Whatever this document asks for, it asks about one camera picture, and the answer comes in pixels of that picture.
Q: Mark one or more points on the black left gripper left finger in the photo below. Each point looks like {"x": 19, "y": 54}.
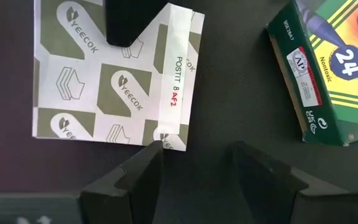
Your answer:
{"x": 129, "y": 199}

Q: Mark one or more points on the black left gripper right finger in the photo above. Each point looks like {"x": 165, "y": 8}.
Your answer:
{"x": 266, "y": 193}

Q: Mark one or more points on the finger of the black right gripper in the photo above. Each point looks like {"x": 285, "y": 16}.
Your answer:
{"x": 126, "y": 21}

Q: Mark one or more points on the white grey sticky notes pack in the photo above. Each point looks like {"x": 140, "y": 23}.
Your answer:
{"x": 104, "y": 93}

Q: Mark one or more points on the yellow green crayon box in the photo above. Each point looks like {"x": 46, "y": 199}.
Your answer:
{"x": 337, "y": 77}

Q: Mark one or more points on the black table mat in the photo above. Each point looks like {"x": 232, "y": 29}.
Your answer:
{"x": 235, "y": 93}

